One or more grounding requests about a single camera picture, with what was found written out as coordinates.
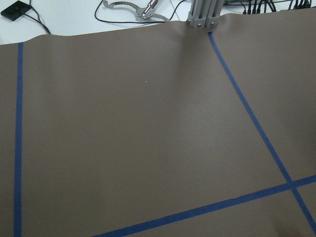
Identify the small black square device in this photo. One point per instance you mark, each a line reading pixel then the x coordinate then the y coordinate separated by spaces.
pixel 15 11

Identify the aluminium frame post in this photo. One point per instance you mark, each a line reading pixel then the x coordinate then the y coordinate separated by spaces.
pixel 205 13

